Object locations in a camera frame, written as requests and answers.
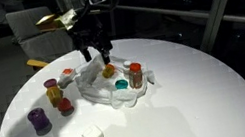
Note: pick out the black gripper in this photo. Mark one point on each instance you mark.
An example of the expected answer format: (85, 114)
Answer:
(87, 32)

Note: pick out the small yellow tub orange lid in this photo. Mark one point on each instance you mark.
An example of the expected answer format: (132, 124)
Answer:
(108, 71)

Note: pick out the spice jar with red lid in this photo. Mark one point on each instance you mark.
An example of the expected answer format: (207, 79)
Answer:
(135, 76)

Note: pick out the red round small tub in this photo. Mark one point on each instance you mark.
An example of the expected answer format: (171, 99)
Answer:
(65, 106)

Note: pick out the white charger cube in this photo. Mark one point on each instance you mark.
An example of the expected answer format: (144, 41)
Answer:
(93, 136)

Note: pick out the white plastic bag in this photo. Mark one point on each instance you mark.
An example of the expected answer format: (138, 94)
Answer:
(99, 89)

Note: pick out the white bottle with red label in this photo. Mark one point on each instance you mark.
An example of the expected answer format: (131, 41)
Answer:
(66, 77)

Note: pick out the yellow wooden plank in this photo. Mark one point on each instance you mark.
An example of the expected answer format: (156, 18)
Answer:
(37, 63)

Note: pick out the large yellow tub orange lid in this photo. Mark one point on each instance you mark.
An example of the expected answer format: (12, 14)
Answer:
(55, 96)

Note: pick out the grey chair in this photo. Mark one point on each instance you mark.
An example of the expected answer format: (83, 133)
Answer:
(39, 35)

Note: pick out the grey horizontal railing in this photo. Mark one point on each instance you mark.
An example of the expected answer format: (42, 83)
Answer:
(170, 12)

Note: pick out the purple tub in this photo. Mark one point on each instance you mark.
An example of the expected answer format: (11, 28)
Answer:
(39, 120)

